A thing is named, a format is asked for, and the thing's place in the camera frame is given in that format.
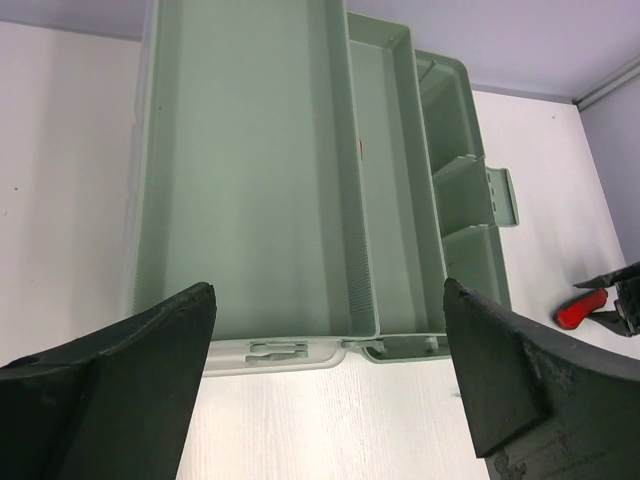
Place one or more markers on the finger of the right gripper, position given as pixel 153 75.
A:
pixel 623 320
pixel 607 280

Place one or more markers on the red handled pliers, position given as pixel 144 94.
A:
pixel 571 314

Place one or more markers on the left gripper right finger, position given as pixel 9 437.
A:
pixel 540 404

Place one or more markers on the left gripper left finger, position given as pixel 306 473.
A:
pixel 114 404

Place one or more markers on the green toolbox with clear lid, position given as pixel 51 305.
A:
pixel 320 172

